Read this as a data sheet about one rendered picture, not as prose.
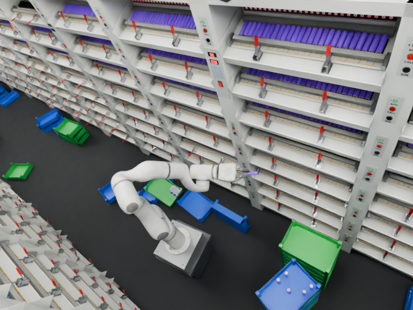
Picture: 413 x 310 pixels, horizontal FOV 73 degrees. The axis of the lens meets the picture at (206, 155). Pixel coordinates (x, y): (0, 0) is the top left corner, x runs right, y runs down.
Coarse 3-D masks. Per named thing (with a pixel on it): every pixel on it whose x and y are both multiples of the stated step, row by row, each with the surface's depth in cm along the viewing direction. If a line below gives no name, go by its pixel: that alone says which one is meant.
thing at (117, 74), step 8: (88, 64) 218; (96, 64) 206; (104, 64) 213; (112, 64) 207; (88, 72) 220; (96, 72) 216; (104, 72) 212; (112, 72) 206; (120, 72) 202; (128, 72) 195; (112, 80) 205; (120, 80) 197; (128, 80) 197; (136, 88) 191
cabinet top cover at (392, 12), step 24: (168, 0) 110; (216, 0) 97; (240, 0) 92; (264, 0) 87; (288, 0) 82; (312, 0) 78; (336, 0) 75; (360, 0) 72; (384, 0) 69; (408, 0) 67
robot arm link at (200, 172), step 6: (192, 168) 158; (198, 168) 158; (204, 168) 157; (210, 168) 156; (192, 174) 158; (198, 174) 157; (204, 174) 156; (210, 174) 155; (198, 180) 158; (204, 180) 157
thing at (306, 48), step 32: (256, 32) 111; (288, 32) 105; (320, 32) 98; (352, 32) 93; (384, 32) 88; (256, 64) 110; (288, 64) 103; (320, 64) 97; (352, 64) 92; (384, 64) 85
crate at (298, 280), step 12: (288, 264) 164; (276, 276) 163; (288, 276) 164; (300, 276) 162; (264, 288) 163; (276, 288) 162; (300, 288) 159; (264, 300) 160; (276, 300) 159; (288, 300) 157; (300, 300) 155
